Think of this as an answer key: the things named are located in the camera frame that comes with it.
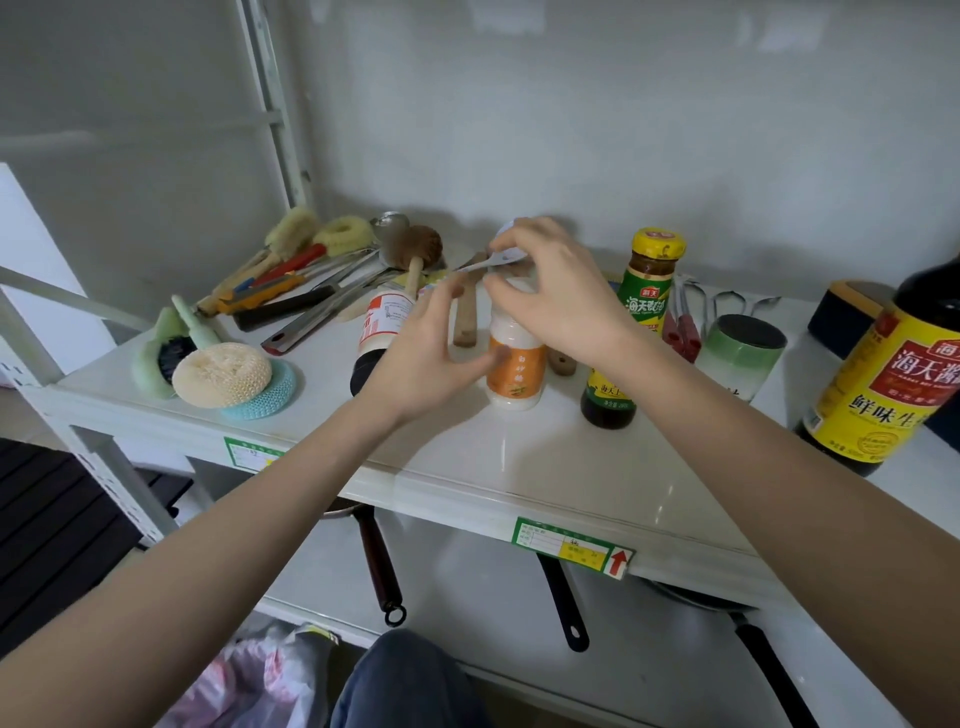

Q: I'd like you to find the black long-handled frying pan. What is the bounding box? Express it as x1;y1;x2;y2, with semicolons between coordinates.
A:
647;580;820;728

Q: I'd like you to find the white table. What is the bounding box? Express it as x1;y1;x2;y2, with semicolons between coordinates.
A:
29;247;960;601

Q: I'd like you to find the pink white plastic bag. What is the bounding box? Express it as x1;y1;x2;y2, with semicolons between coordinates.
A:
152;620;340;728

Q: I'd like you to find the red-handled peeler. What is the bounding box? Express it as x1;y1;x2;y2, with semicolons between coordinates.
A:
674;278;704;365
662;277;695;360

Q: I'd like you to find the black-handled knife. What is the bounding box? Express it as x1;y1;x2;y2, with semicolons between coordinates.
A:
233;254;385;334

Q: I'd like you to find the teal scrubber pad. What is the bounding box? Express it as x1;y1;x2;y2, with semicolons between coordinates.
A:
220;357;299;422

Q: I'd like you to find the yellow ring sponge red handle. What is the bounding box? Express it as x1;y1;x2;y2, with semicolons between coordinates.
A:
230;215;377;295

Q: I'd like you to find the black-capped white seasoning shaker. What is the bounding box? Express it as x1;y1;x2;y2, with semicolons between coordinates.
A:
349;290;418;398

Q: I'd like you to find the person's blue trouser leg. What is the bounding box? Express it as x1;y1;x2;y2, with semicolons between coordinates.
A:
329;627;498;728

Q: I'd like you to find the green white bamboo salt can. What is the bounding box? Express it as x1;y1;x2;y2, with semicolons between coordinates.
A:
693;314;789;405

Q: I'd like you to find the black slatted board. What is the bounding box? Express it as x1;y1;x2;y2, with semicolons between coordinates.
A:
0;437;194;663

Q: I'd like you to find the cream round scrubber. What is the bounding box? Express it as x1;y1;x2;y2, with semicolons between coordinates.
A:
171;342;274;411

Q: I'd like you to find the pan with brown ringed handle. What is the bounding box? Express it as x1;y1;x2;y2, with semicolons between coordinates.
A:
321;497;409;629

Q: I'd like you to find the person's right hand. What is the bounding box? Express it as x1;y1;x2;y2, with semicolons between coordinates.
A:
482;216;640;378

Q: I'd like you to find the navy yellow cutlery box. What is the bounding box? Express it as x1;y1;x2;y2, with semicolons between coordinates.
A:
807;280;960;452

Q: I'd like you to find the small yellow-capped sauce bottle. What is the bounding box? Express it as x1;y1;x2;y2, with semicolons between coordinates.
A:
580;227;688;432

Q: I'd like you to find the white lower shelf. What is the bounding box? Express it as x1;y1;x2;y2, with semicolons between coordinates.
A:
161;479;901;728

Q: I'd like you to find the yellow-handled tool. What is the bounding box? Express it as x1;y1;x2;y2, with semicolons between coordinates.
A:
216;272;310;316

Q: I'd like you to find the black pan handle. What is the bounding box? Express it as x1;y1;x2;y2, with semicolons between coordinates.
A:
535;552;592;654

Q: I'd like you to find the white plastic seasoning bottle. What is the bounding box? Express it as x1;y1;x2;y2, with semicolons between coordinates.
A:
485;277;550;412

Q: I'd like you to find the person's right forearm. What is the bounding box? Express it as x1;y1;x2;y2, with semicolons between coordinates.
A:
598;328;960;728

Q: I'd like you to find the brown round wooden-handled brush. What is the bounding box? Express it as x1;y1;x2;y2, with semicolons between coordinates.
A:
391;224;445;302

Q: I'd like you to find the green white shelf label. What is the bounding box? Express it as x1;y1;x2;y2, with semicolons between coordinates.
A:
222;436;286;475
511;516;637;582

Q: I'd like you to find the metal spoon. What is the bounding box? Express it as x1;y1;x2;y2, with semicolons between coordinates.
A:
370;211;412;265

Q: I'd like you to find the person's left hand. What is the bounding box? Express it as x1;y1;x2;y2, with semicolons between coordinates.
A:
359;273;501;428

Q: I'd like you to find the large dark soy sauce bottle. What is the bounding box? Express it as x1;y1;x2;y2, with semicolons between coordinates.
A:
794;254;960;479

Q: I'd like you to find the person's left forearm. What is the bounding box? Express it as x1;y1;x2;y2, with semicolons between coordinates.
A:
0;395;410;728

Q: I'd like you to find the cream sponge brush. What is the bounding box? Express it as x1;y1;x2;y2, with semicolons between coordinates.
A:
195;206;321;318

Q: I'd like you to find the white plastic ladle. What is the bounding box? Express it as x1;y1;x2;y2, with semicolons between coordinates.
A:
452;220;531;276

